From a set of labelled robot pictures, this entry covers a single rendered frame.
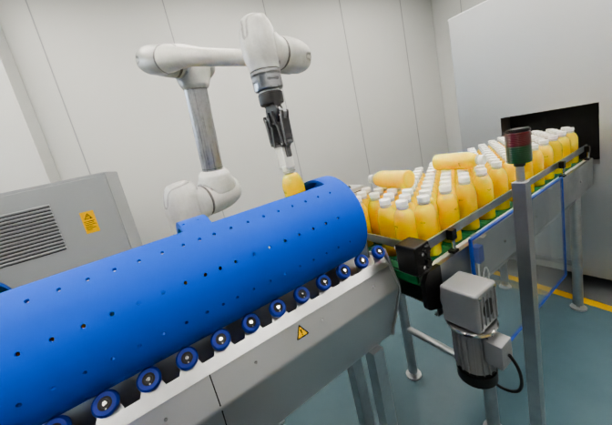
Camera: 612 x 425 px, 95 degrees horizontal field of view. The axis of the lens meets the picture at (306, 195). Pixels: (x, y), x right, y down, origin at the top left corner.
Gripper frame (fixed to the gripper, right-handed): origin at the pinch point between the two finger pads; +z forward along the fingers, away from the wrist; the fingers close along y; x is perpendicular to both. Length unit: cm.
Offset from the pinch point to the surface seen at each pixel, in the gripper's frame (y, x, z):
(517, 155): 42, 52, 13
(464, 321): 37, 25, 55
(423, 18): -227, 429, -154
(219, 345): 17, -36, 36
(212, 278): 19.7, -33.6, 19.7
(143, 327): 20, -48, 23
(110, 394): 16, -57, 34
